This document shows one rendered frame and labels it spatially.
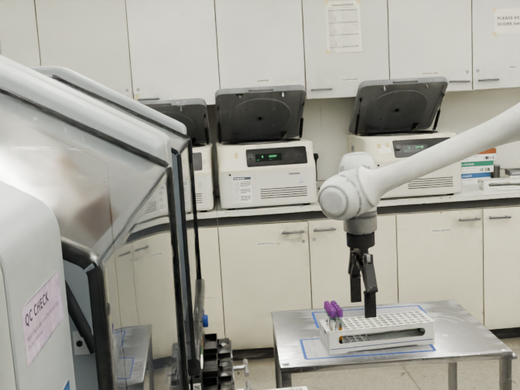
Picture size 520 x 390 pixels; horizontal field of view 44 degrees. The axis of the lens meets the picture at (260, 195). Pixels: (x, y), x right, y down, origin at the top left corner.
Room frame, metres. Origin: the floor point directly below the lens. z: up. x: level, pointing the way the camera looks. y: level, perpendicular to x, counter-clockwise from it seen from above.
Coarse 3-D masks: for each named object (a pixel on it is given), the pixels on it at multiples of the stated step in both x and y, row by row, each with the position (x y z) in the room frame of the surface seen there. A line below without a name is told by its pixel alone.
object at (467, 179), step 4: (464, 176) 4.06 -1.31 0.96; (468, 176) 4.06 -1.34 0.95; (472, 176) 4.07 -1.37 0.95; (476, 176) 4.07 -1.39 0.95; (480, 176) 4.07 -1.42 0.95; (484, 176) 4.08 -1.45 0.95; (488, 176) 4.08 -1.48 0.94; (464, 180) 4.06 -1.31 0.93; (468, 180) 4.06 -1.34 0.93; (472, 180) 4.07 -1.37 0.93; (476, 180) 4.07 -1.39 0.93; (464, 184) 4.06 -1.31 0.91; (468, 184) 4.06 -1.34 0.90; (472, 184) 4.07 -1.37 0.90
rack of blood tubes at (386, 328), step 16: (320, 320) 1.70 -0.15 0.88; (352, 320) 1.70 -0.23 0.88; (368, 320) 1.68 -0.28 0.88; (384, 320) 1.69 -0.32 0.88; (400, 320) 1.67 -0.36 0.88; (416, 320) 1.66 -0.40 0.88; (432, 320) 1.65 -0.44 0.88; (320, 336) 1.69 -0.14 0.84; (336, 336) 1.61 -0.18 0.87; (352, 336) 1.67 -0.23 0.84; (368, 336) 1.71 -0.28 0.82; (384, 336) 1.71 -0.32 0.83; (400, 336) 1.70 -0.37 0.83; (416, 336) 1.69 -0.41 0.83; (432, 336) 1.64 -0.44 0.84; (336, 352) 1.61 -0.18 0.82
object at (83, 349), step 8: (72, 296) 0.91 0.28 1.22; (72, 304) 0.91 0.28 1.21; (72, 312) 0.91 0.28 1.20; (80, 312) 0.91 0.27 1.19; (80, 320) 0.91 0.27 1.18; (80, 328) 0.91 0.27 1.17; (88, 328) 0.91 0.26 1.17; (80, 336) 0.91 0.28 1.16; (88, 336) 0.91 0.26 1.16; (80, 344) 0.93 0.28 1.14; (88, 344) 0.91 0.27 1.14; (80, 352) 0.93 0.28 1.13; (88, 352) 0.93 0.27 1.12
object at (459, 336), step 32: (288, 320) 1.90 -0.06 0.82; (448, 320) 1.82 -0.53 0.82; (288, 352) 1.64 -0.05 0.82; (320, 352) 1.63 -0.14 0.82; (352, 352) 1.62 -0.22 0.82; (384, 352) 1.61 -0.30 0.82; (416, 352) 1.59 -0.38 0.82; (448, 352) 1.58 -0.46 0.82; (480, 352) 1.57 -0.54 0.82; (512, 352) 1.56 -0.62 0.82; (288, 384) 1.55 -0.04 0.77; (448, 384) 2.00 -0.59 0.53
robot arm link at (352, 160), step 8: (352, 152) 1.67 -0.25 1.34; (360, 152) 1.66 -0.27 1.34; (344, 160) 1.65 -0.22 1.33; (352, 160) 1.63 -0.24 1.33; (360, 160) 1.63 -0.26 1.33; (368, 160) 1.64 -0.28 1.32; (344, 168) 1.64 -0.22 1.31; (352, 168) 1.63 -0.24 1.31; (368, 168) 1.63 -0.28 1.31; (376, 168) 1.65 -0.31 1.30; (376, 208) 1.66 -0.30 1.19
